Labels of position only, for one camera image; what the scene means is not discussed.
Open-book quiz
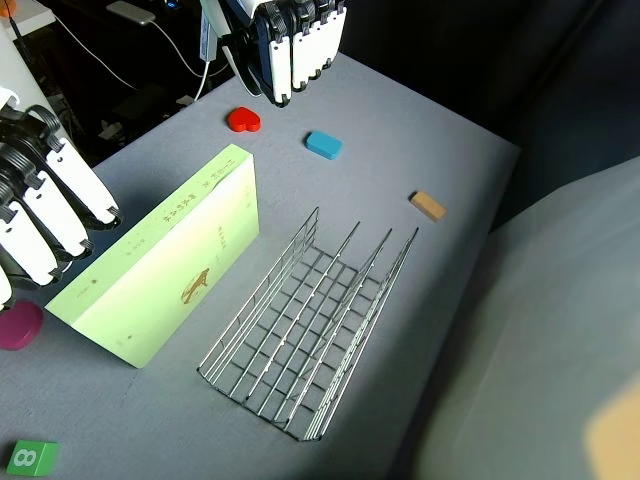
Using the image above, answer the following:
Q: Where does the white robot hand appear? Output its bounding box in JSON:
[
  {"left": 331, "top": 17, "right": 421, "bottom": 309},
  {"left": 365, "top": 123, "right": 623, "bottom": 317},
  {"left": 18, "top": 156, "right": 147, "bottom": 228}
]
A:
[
  {"left": 219, "top": 0, "right": 349, "bottom": 109},
  {"left": 0, "top": 35, "right": 124, "bottom": 311}
]

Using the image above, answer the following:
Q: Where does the pale green hardcover book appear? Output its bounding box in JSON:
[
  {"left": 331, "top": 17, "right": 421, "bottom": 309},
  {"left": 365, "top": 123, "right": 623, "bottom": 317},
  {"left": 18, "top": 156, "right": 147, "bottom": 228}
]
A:
[{"left": 44, "top": 143, "right": 262, "bottom": 370}]

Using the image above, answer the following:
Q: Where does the red heart block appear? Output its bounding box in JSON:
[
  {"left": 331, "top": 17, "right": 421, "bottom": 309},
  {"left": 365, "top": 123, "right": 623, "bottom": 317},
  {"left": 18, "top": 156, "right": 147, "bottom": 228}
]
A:
[{"left": 227, "top": 106, "right": 263, "bottom": 134}]

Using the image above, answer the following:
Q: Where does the blue rounded block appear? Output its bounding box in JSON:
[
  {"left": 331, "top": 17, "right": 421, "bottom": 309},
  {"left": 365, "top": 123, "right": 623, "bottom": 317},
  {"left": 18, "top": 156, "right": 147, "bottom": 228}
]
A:
[{"left": 305, "top": 130, "right": 344, "bottom": 162}]

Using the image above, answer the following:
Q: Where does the magenta round disc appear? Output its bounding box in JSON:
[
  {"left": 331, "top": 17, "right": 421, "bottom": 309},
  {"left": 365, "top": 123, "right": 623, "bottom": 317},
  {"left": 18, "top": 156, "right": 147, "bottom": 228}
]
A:
[{"left": 0, "top": 300, "right": 45, "bottom": 351}]

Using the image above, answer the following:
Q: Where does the grey table cloth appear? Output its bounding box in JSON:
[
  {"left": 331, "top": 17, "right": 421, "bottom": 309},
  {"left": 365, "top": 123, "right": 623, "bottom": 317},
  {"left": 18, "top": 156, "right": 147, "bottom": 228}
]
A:
[{"left": 0, "top": 52, "right": 522, "bottom": 480}]

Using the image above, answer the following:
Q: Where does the grey flat device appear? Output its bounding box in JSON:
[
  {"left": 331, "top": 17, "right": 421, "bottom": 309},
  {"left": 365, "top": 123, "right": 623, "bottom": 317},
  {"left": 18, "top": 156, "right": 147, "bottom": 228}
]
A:
[{"left": 105, "top": 0, "right": 158, "bottom": 27}]

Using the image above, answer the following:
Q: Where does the white desk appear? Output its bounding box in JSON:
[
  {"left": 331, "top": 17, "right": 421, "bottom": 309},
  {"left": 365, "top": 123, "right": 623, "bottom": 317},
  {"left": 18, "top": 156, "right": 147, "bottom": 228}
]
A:
[{"left": 0, "top": 0, "right": 57, "bottom": 37}]

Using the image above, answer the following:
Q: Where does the tan wooden block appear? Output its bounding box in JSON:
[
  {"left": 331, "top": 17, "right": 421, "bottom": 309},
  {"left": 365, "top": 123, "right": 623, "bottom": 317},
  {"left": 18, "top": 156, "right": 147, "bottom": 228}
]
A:
[{"left": 409, "top": 190, "right": 448, "bottom": 223}]

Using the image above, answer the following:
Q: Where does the green number eight block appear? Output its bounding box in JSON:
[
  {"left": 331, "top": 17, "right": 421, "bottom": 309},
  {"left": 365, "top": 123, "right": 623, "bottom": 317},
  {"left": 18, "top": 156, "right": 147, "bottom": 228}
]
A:
[{"left": 5, "top": 439, "right": 62, "bottom": 478}]

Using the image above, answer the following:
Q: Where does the white cable with tag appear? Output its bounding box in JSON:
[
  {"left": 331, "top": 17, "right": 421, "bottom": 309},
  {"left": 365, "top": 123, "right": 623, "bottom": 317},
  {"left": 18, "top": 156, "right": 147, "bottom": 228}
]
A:
[{"left": 192, "top": 0, "right": 224, "bottom": 104}]

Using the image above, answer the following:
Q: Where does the wire metal rack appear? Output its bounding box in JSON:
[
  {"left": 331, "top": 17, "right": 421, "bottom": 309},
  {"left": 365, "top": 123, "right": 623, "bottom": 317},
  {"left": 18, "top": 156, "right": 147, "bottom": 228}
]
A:
[{"left": 196, "top": 206, "right": 420, "bottom": 443}]

